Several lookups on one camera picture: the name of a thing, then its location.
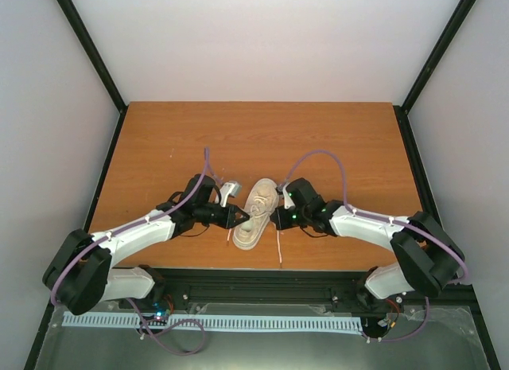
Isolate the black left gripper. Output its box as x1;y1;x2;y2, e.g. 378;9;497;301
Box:
195;203;250;230

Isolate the white shoelace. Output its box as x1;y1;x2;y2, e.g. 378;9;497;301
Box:
225;194;284;264

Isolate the white lace sneaker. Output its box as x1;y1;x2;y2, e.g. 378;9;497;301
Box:
233;178;279;251

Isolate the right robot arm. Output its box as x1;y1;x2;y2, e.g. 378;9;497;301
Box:
270;178;467;303

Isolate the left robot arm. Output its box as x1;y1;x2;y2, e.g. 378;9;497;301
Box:
42;174;250;315

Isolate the small green-lit circuit board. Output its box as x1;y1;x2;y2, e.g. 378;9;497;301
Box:
142;300;174;327

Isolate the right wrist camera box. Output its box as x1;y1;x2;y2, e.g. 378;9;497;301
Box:
277;182;295;209

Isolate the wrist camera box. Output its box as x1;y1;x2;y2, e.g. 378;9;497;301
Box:
277;182;295;209
218;181;242;207

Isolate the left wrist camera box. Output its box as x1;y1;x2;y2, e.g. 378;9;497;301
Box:
218;181;242;207

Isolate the black front mounting rail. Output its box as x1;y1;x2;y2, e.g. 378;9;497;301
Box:
119;267;474;316

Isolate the light blue cable duct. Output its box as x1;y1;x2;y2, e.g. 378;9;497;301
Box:
62;311;363;335

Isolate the black right table rail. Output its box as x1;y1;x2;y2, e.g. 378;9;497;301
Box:
393;106;501;369

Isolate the black left frame post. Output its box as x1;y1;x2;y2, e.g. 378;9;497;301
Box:
56;0;128;115

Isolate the black frame post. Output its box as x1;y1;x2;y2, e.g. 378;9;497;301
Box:
401;0;477;115
56;0;128;115

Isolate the black right frame post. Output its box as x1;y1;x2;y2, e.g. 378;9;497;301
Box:
401;0;477;115

